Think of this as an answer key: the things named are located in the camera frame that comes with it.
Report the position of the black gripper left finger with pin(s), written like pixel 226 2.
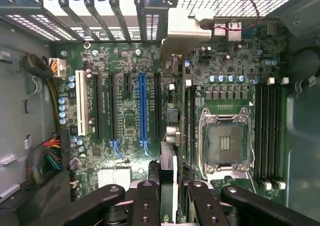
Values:
pixel 147 206

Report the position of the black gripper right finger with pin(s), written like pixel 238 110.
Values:
pixel 202 206

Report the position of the metal socket cover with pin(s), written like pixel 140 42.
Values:
pixel 230 174

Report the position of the silver finned heatsink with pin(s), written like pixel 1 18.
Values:
pixel 112 176

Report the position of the CPU socket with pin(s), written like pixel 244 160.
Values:
pixel 225 141

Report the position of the socket locking lever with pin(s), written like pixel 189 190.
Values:
pixel 253 156

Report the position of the black RAM slot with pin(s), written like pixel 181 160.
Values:
pixel 258 133
pixel 193 126
pixel 188 126
pixel 280 133
pixel 267 133
pixel 273 133

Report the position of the green motherboard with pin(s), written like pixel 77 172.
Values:
pixel 130 111

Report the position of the blue expansion slot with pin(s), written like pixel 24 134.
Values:
pixel 143 106

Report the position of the black open PC case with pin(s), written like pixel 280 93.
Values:
pixel 300 136

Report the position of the white expansion slot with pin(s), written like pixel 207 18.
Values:
pixel 82 103

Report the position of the short black expansion slot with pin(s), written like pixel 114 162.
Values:
pixel 127 83

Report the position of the white power connector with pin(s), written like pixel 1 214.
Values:
pixel 57 67

